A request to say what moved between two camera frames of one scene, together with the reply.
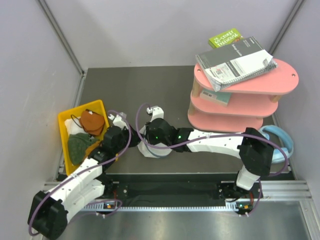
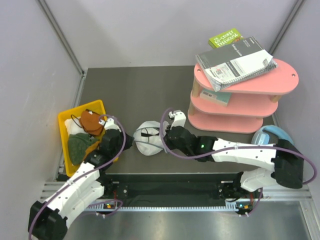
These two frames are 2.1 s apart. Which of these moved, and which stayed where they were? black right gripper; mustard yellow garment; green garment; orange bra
Moved: black right gripper
Stayed: green garment; orange bra; mustard yellow garment
